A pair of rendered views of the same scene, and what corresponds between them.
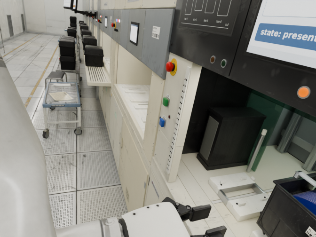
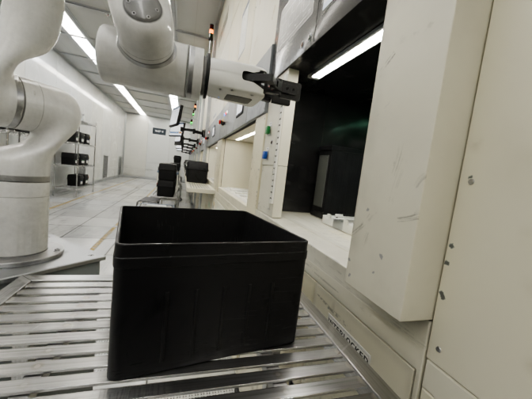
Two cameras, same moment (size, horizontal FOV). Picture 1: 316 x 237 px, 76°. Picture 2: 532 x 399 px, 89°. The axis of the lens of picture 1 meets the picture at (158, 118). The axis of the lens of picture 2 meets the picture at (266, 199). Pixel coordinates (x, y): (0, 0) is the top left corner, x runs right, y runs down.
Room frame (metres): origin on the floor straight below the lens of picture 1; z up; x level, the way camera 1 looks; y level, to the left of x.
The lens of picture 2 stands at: (-0.29, -0.16, 1.03)
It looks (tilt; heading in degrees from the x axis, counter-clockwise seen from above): 6 degrees down; 6
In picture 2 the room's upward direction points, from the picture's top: 7 degrees clockwise
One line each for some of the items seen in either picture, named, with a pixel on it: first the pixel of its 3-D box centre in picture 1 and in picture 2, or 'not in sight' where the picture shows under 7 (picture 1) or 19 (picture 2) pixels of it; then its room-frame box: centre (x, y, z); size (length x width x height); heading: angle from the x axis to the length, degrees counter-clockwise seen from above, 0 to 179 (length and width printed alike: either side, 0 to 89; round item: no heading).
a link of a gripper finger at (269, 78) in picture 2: not in sight; (255, 80); (0.19, -0.07, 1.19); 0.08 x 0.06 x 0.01; 54
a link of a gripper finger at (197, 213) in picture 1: (191, 209); (273, 96); (0.28, -0.09, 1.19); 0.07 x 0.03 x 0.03; 114
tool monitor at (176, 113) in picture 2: (80, 3); (188, 122); (3.44, 1.44, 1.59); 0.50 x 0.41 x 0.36; 114
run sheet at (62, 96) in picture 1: (60, 95); not in sight; (2.44, 1.31, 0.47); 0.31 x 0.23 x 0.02; 45
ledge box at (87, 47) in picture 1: (93, 55); (197, 171); (3.03, 1.09, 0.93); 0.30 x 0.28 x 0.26; 21
